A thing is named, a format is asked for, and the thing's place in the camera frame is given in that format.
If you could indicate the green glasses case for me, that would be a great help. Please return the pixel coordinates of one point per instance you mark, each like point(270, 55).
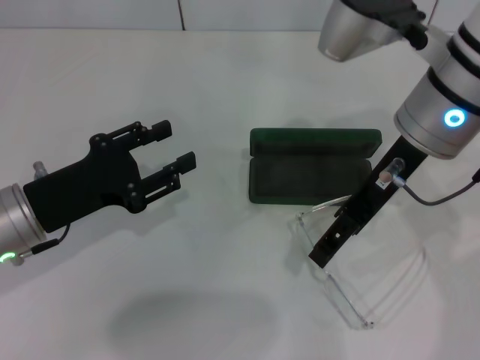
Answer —
point(300, 180)

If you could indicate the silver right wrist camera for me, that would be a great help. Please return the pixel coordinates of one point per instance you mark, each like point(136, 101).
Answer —
point(348, 30)

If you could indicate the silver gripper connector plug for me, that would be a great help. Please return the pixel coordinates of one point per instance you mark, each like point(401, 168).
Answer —
point(39, 170)
point(393, 168)

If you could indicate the clear white glasses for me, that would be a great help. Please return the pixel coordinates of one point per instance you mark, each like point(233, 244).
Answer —
point(305, 232)

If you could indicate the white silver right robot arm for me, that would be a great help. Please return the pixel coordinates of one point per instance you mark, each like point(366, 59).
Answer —
point(442, 93)

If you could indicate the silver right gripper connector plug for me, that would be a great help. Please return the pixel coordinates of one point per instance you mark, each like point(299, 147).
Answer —
point(393, 168)

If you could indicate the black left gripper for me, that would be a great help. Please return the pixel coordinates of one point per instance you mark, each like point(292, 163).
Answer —
point(86, 183)

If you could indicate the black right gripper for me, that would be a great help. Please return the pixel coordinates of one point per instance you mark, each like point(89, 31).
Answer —
point(378, 195)

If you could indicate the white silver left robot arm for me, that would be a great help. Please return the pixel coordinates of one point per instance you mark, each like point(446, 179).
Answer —
point(15, 221)

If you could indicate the white partition panel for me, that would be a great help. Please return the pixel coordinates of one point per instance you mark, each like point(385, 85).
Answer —
point(255, 15)
point(448, 15)
point(90, 13)

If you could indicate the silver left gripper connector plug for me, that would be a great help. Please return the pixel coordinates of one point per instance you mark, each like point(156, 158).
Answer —
point(39, 170)

